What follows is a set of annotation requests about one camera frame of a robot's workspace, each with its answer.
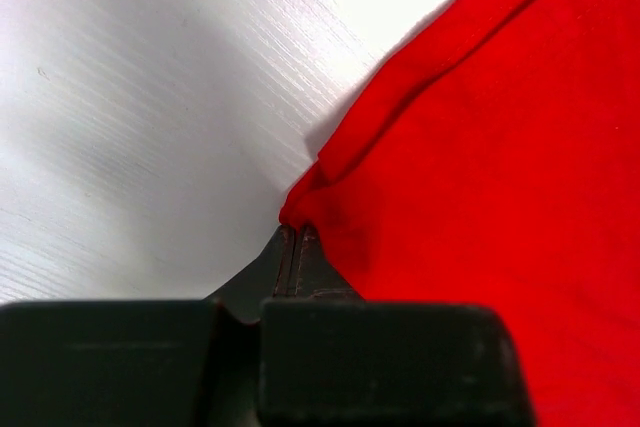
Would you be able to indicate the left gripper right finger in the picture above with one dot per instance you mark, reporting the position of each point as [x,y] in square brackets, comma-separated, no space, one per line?
[330,358]

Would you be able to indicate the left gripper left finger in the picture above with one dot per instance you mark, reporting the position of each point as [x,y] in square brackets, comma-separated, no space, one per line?
[140,363]

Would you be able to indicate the red t shirt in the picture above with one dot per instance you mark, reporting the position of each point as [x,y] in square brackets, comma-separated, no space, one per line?
[494,160]

